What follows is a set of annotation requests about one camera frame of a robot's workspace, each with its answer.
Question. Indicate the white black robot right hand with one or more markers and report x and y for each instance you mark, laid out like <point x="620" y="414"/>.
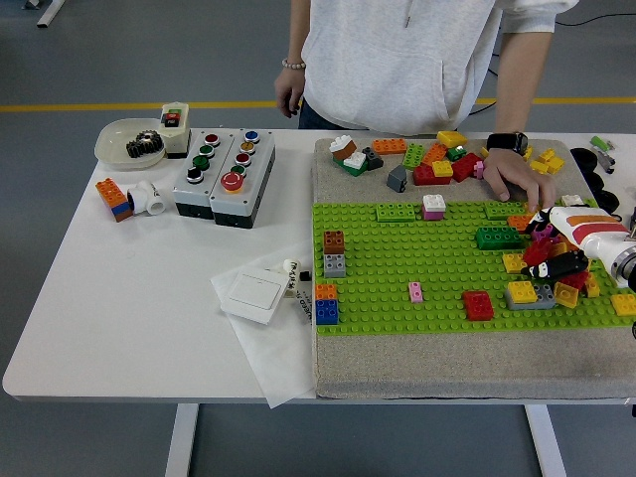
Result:
<point x="596" y="243"/>

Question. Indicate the person's right hand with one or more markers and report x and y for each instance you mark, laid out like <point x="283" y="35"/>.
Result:
<point x="288" y="92"/>

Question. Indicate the person's left hand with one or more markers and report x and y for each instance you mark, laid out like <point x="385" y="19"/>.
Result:
<point x="512" y="171"/>

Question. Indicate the small pink toy brick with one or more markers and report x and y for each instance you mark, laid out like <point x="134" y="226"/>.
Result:
<point x="415" y="292"/>
<point x="479" y="170"/>

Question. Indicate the green toy baseplate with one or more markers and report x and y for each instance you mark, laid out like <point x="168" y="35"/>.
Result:
<point x="397" y="258"/>

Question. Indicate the person's right forearm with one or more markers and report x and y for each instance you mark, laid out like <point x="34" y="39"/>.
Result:
<point x="299" y="30"/>

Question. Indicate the person's left forearm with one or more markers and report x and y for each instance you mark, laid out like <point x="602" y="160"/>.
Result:
<point x="522" y="84"/>

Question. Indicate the yellow toy brick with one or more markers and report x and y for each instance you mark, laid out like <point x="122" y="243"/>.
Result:
<point x="521" y="291"/>
<point x="512" y="263"/>
<point x="452" y="137"/>
<point x="528" y="153"/>
<point x="484" y="152"/>
<point x="625" y="304"/>
<point x="592" y="288"/>
<point x="565" y="295"/>
<point x="525" y="208"/>
<point x="441" y="169"/>
<point x="546" y="155"/>
<point x="560" y="248"/>
<point x="552" y="165"/>

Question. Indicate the flat lime green brick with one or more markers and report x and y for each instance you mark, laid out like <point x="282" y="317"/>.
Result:
<point x="395" y="212"/>
<point x="497" y="211"/>

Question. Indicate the long red toy brick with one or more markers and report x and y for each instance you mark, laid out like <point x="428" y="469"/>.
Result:
<point x="464" y="169"/>

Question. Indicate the white toy brick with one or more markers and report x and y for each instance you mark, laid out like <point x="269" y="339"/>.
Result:
<point x="571" y="200"/>

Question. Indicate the magenta toy brick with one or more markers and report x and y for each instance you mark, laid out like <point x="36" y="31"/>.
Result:
<point x="546" y="232"/>

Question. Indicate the long orange toy brick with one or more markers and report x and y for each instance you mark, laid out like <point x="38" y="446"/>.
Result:
<point x="519" y="222"/>
<point x="388" y="145"/>

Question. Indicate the small dark green brick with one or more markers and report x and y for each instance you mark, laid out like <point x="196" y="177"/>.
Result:
<point x="454" y="153"/>

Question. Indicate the long dark green brick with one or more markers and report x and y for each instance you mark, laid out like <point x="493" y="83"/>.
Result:
<point x="497" y="237"/>

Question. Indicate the long grey toy brick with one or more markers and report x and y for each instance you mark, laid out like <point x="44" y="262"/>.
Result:
<point x="544" y="296"/>

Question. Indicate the brown brick white top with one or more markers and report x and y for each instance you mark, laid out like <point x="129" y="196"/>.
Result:
<point x="345" y="149"/>

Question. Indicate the white and pink brick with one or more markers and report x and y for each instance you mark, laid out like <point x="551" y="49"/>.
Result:
<point x="433" y="208"/>

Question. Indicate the white and green brick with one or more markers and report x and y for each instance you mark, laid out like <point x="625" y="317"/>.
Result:
<point x="354" y="161"/>

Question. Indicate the lime green toy brick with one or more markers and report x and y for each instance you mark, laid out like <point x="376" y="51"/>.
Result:
<point x="412" y="155"/>

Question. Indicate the dark grey slope brick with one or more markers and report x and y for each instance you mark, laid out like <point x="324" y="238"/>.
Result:
<point x="373" y="160"/>

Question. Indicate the brown toy brick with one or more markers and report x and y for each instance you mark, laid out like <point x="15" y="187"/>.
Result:
<point x="333" y="242"/>

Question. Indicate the orange blue brown brick stack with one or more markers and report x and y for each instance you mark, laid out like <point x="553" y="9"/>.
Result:
<point x="111" y="196"/>

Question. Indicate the blue toy brick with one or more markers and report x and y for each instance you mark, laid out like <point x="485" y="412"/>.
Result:
<point x="326" y="312"/>

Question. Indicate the black wrist watch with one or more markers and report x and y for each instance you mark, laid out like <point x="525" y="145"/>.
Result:
<point x="504" y="141"/>

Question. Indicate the person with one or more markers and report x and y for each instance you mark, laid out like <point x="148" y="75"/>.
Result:
<point x="397" y="74"/>

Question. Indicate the grey emergency-stop control box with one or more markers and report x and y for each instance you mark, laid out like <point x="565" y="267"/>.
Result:
<point x="248" y="196"/>

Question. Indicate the grey four-button control box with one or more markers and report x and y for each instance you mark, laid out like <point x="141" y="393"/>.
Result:
<point x="186" y="195"/>

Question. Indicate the black metal gear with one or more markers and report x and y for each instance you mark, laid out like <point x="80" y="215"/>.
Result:
<point x="144" y="145"/>

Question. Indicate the white pipe tee fitting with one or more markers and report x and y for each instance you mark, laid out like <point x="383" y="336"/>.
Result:
<point x="146" y="196"/>

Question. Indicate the white labelled tube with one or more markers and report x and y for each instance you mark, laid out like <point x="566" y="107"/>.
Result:
<point x="290" y="270"/>

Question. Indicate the white shallow bowl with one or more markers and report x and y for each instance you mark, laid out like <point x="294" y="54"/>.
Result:
<point x="111" y="144"/>

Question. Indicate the grey-brown mat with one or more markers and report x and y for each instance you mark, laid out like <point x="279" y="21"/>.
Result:
<point x="447" y="363"/>

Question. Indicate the white table leg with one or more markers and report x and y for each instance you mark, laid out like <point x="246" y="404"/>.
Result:
<point x="181" y="437"/>
<point x="546" y="442"/>

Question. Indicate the white table foot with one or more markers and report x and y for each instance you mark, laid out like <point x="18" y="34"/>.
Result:
<point x="47" y="12"/>

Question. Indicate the translucent paper sheet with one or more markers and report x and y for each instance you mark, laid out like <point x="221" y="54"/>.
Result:
<point x="278" y="358"/>

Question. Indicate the cream two-button switch box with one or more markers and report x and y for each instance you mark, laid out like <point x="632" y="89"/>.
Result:
<point x="174" y="139"/>

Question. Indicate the white wall switch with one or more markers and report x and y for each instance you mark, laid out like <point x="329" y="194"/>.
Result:
<point x="253" y="295"/>

